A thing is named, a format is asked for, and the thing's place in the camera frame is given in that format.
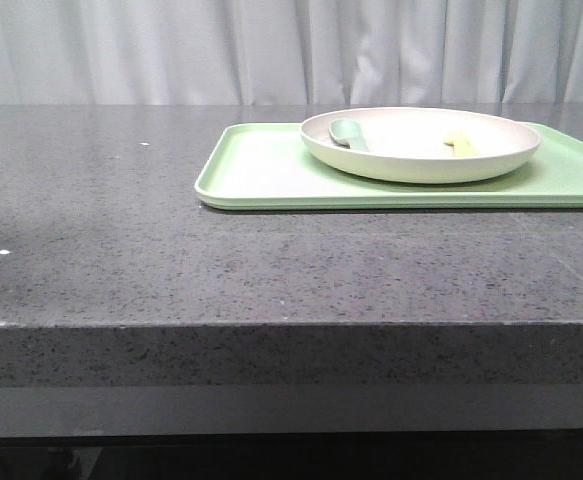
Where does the beige round plate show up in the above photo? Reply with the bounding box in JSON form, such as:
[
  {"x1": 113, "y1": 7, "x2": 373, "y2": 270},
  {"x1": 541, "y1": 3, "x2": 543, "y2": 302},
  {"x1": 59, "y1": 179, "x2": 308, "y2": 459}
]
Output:
[{"x1": 300, "y1": 107, "x2": 541, "y2": 184}]

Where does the yellow plastic fork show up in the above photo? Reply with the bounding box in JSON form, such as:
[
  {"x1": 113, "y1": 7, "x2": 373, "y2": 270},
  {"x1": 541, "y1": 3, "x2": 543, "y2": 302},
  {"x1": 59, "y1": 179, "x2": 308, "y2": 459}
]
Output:
[{"x1": 443, "y1": 131, "x2": 476, "y2": 157}]

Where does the light green serving tray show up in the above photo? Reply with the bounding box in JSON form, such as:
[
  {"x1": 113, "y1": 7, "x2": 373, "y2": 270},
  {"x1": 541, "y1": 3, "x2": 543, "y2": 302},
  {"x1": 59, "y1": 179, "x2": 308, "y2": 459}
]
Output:
[{"x1": 195, "y1": 123, "x2": 583, "y2": 211}]

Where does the sage green spoon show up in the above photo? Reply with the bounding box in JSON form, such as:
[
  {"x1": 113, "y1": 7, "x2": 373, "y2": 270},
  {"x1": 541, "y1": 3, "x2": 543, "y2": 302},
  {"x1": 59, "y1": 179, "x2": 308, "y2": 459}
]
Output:
[{"x1": 328, "y1": 118, "x2": 369, "y2": 152}]

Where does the white pleated curtain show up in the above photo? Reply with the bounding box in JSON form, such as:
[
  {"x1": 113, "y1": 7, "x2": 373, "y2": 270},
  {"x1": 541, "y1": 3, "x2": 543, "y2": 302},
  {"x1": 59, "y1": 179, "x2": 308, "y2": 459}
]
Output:
[{"x1": 0, "y1": 1, "x2": 583, "y2": 105}]

